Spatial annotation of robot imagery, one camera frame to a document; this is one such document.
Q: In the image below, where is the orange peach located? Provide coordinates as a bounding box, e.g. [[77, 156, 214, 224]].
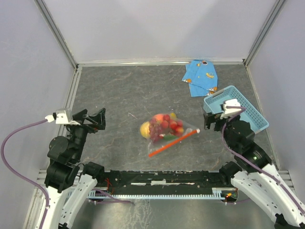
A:
[[153, 114, 164, 123]]

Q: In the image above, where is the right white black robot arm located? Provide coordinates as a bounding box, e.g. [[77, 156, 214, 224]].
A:
[[204, 107, 305, 229]]

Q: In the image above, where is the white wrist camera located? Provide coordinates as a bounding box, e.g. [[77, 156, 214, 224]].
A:
[[220, 99, 242, 119], [45, 108, 81, 125]]

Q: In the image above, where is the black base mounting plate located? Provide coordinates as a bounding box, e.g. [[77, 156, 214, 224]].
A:
[[97, 170, 234, 195]]

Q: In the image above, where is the blue patterned cloth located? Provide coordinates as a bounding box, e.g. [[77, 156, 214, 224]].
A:
[[182, 60, 218, 97]]

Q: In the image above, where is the yellow pear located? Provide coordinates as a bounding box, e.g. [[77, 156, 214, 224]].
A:
[[140, 122, 150, 139]]

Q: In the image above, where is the clear zip bag orange zipper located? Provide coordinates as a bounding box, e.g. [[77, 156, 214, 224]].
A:
[[140, 113, 200, 157]]

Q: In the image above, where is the light blue cable duct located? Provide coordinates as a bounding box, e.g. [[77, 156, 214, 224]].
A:
[[88, 187, 226, 199]]

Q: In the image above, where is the yellow starfruit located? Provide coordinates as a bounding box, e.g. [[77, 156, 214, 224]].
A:
[[170, 113, 177, 120]]

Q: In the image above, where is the purple grapes bunch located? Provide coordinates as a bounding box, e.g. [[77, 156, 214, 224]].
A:
[[149, 118, 165, 143]]

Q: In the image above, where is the light blue plastic basket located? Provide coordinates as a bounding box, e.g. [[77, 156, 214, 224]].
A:
[[203, 85, 270, 133]]

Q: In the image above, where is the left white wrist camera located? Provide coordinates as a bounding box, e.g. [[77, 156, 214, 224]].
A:
[[45, 108, 81, 125]]

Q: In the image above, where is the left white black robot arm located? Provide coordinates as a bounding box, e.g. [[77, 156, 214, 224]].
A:
[[41, 108, 106, 229]]

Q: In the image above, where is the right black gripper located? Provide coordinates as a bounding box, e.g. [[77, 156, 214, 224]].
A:
[[203, 110, 240, 151]]

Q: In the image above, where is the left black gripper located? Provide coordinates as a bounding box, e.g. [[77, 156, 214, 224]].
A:
[[68, 106, 106, 160]]

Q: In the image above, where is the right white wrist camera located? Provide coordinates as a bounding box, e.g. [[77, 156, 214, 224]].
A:
[[220, 99, 242, 119]]

